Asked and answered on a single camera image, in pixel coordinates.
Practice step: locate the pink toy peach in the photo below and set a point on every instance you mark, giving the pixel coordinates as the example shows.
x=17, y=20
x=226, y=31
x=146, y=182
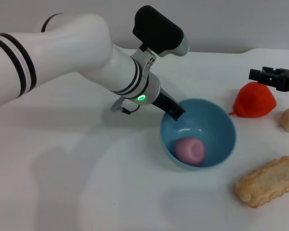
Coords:
x=189, y=151

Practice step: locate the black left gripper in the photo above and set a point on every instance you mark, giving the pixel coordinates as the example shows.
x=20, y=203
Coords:
x=165, y=102

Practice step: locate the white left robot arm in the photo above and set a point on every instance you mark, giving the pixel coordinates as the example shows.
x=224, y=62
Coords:
x=62, y=53

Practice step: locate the red pepper toy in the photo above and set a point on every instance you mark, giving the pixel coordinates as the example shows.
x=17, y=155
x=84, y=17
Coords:
x=255, y=101

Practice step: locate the toasted bread slice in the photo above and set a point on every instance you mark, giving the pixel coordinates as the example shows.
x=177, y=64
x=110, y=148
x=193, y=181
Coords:
x=267, y=181

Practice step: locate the blue bowl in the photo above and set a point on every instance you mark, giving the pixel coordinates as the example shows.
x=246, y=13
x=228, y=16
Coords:
x=214, y=125

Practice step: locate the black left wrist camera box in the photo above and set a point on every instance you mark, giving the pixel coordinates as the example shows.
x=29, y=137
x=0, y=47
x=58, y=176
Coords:
x=159, y=31

